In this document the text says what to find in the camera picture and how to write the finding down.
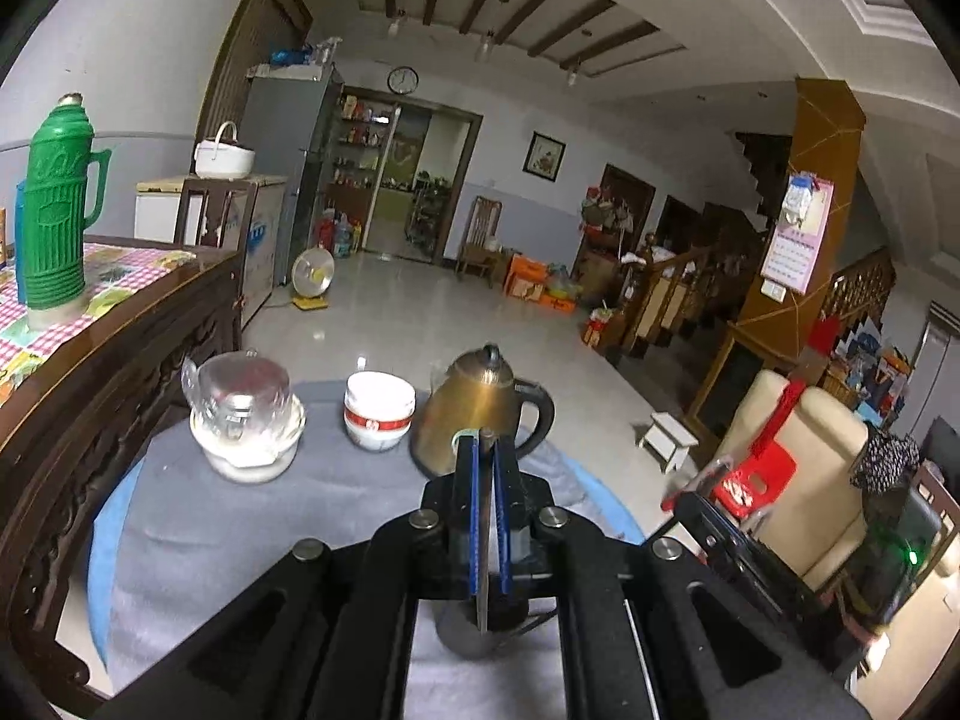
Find carved wooden sideboard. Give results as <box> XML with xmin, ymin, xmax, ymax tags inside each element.
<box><xmin>0</xmin><ymin>244</ymin><xmax>245</xmax><ymax>698</ymax></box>

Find black patterned cloth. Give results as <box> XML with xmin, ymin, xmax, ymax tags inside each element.
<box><xmin>850</xmin><ymin>431</ymin><xmax>920</xmax><ymax>496</ymax></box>

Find hanging baskets and bags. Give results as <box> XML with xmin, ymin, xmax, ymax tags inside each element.
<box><xmin>581</xmin><ymin>186</ymin><xmax>638</xmax><ymax>233</ymax></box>

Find pantry shelf with bottles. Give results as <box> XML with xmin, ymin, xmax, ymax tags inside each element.
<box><xmin>330</xmin><ymin>94</ymin><xmax>395</xmax><ymax>188</ymax></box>

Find wooden doorway frame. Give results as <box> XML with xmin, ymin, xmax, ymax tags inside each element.
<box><xmin>337</xmin><ymin>86</ymin><xmax>482</xmax><ymax>263</ymax></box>

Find brown wooden door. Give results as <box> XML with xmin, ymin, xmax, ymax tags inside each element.
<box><xmin>196</xmin><ymin>0</ymin><xmax>312</xmax><ymax>143</ymax></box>

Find red plastic chair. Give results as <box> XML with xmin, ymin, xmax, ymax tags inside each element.
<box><xmin>660</xmin><ymin>439</ymin><xmax>797</xmax><ymax>518</ymax></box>

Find orange cardboard box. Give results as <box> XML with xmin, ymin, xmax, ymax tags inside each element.
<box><xmin>504</xmin><ymin>255</ymin><xmax>550</xmax><ymax>301</ymax></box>

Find dark wooden door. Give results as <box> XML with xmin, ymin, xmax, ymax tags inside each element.
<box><xmin>600</xmin><ymin>163</ymin><xmax>657</xmax><ymax>271</ymax></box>

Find small white floor fan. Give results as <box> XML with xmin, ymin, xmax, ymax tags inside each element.
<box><xmin>291</xmin><ymin>247</ymin><xmax>336</xmax><ymax>310</ymax></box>

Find white pot with handle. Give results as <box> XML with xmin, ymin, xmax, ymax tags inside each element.
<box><xmin>193</xmin><ymin>121</ymin><xmax>256</xmax><ymax>179</ymax></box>

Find white chest freezer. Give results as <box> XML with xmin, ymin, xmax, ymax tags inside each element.
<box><xmin>135</xmin><ymin>174</ymin><xmax>290</xmax><ymax>320</ymax></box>

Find framed picture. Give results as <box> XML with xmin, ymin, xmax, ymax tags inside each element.
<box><xmin>523</xmin><ymin>131</ymin><xmax>567</xmax><ymax>182</ymax></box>

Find wooden stair railing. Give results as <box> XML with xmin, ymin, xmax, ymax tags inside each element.
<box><xmin>619</xmin><ymin>236</ymin><xmax>773</xmax><ymax>361</ymax></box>

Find white stool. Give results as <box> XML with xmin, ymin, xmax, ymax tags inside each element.
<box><xmin>637</xmin><ymin>412</ymin><xmax>700</xmax><ymax>475</ymax></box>

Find dark carved wooden chair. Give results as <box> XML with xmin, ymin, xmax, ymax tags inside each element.
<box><xmin>174</xmin><ymin>178</ymin><xmax>252</xmax><ymax>250</ymax></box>

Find grey tablecloth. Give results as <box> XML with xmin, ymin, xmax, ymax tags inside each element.
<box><xmin>105</xmin><ymin>379</ymin><xmax>593</xmax><ymax>720</ymax></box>

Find grey metal chopstick holder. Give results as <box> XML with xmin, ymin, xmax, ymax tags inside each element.
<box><xmin>437</xmin><ymin>598</ymin><xmax>530</xmax><ymax>659</ymax></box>

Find wooden pillar cabinet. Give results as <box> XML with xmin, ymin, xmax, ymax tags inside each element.
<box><xmin>686</xmin><ymin>77</ymin><xmax>867</xmax><ymax>421</ymax></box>

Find wall calendar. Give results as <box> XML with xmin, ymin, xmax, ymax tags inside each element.
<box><xmin>759</xmin><ymin>171</ymin><xmax>836</xmax><ymax>295</ymax></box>

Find checkered cloth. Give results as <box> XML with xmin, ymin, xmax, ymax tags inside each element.
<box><xmin>0</xmin><ymin>236</ymin><xmax>197</xmax><ymax>391</ymax></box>

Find large white bowl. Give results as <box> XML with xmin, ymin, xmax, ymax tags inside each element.
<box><xmin>189</xmin><ymin>394</ymin><xmax>307</xmax><ymax>485</ymax></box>

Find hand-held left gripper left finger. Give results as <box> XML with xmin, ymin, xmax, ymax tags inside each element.
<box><xmin>97</xmin><ymin>431</ymin><xmax>482</xmax><ymax>720</ymax></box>

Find green thermos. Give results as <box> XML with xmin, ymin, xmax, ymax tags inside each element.
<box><xmin>15</xmin><ymin>92</ymin><xmax>112</xmax><ymax>316</ymax></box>

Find metal kitchen rack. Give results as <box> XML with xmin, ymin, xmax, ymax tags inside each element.
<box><xmin>409</xmin><ymin>176</ymin><xmax>451</xmax><ymax>256</ymax></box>

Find red and white carton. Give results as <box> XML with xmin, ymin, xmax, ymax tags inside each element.
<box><xmin>583</xmin><ymin>307</ymin><xmax>623</xmax><ymax>350</ymax></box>

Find golden electric kettle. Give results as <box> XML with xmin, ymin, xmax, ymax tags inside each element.
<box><xmin>409</xmin><ymin>343</ymin><xmax>556</xmax><ymax>477</ymax></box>

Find grey refrigerator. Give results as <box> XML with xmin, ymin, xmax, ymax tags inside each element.
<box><xmin>244</xmin><ymin>64</ymin><xmax>344</xmax><ymax>286</ymax></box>

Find blue table cover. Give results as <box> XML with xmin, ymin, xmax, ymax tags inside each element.
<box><xmin>88</xmin><ymin>439</ymin><xmax>646</xmax><ymax>661</ymax></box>

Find blue thermos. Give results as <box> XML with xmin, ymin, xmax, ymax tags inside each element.
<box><xmin>13</xmin><ymin>180</ymin><xmax>32</xmax><ymax>293</ymax></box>

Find white bowl with red band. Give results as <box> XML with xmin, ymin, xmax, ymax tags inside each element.
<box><xmin>345</xmin><ymin>401</ymin><xmax>415</xmax><ymax>436</ymax></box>

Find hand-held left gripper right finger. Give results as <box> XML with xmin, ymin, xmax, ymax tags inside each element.
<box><xmin>491</xmin><ymin>433</ymin><xmax>871</xmax><ymax>720</ymax></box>

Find colourful stacked boxes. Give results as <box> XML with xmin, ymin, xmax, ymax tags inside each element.
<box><xmin>806</xmin><ymin>315</ymin><xmax>912</xmax><ymax>421</ymax></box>

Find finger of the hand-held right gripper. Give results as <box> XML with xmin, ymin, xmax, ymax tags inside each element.
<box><xmin>673</xmin><ymin>491</ymin><xmax>760</xmax><ymax>569</ymax></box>

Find tall-backed wooden chair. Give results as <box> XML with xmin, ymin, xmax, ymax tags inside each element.
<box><xmin>456</xmin><ymin>196</ymin><xmax>505</xmax><ymax>287</ymax></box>

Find beige armchair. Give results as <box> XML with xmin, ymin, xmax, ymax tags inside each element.
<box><xmin>712</xmin><ymin>369</ymin><xmax>886</xmax><ymax>593</ymax></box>

